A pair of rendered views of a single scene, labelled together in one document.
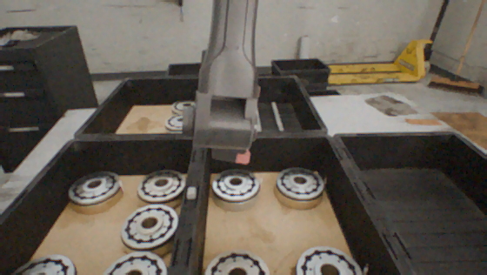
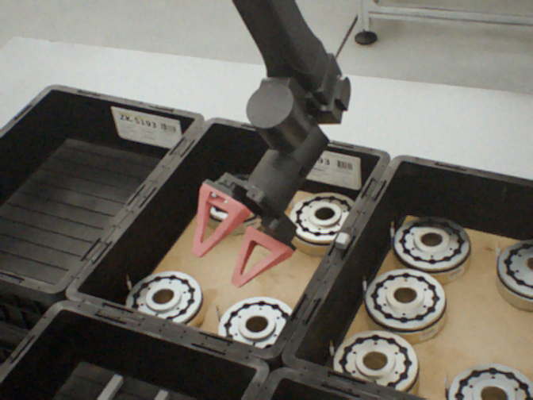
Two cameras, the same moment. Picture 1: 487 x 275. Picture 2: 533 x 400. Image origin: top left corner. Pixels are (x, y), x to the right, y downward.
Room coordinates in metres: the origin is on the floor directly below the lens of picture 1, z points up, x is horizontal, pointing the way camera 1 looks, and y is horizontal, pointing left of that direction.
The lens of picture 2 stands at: (1.12, 0.47, 1.75)
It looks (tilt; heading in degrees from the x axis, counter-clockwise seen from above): 41 degrees down; 212
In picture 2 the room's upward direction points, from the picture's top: 8 degrees counter-clockwise
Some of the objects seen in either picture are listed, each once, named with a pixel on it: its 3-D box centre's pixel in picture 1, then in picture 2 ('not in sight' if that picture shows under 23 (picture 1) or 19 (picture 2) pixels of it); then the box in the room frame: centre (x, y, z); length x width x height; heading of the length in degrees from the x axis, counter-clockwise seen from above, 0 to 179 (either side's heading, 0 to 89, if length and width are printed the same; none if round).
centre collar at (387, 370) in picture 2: (161, 183); (375, 361); (0.48, 0.18, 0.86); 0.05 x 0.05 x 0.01
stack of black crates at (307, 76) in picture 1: (296, 91); not in sight; (2.21, -0.44, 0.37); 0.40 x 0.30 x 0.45; 98
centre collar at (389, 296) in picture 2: (150, 223); (404, 296); (0.37, 0.17, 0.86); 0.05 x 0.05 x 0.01
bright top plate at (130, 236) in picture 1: (150, 225); (404, 298); (0.37, 0.17, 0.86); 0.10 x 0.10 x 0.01
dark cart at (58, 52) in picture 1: (45, 105); not in sight; (1.78, 1.32, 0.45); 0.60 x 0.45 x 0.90; 7
